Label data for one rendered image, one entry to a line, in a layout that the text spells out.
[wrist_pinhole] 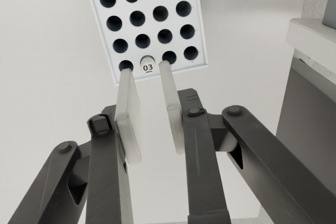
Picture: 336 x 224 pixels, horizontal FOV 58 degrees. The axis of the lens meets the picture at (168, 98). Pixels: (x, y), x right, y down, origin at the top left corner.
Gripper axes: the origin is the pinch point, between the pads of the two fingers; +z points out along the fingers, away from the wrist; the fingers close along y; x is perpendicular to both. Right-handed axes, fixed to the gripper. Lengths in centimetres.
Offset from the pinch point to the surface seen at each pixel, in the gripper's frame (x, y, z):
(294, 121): -36, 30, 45
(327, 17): 2.1, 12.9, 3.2
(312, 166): -39, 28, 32
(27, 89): -1.4, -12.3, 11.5
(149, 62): 0.4, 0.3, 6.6
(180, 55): 0.0, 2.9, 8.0
